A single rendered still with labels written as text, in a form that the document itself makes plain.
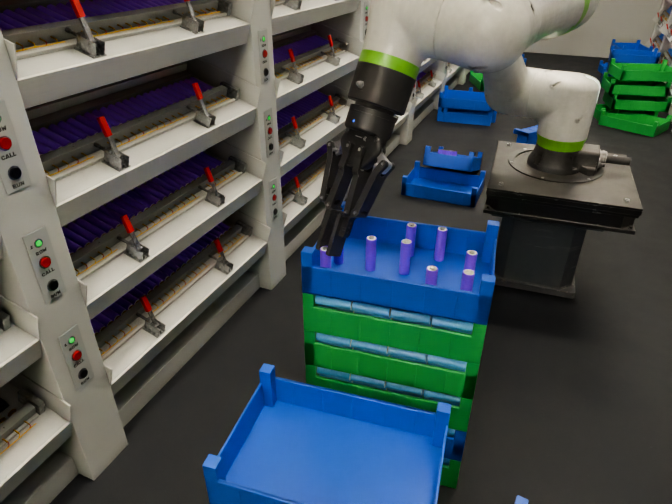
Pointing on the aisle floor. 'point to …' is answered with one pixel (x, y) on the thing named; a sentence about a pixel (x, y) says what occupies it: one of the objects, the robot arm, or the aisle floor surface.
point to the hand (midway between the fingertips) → (334, 232)
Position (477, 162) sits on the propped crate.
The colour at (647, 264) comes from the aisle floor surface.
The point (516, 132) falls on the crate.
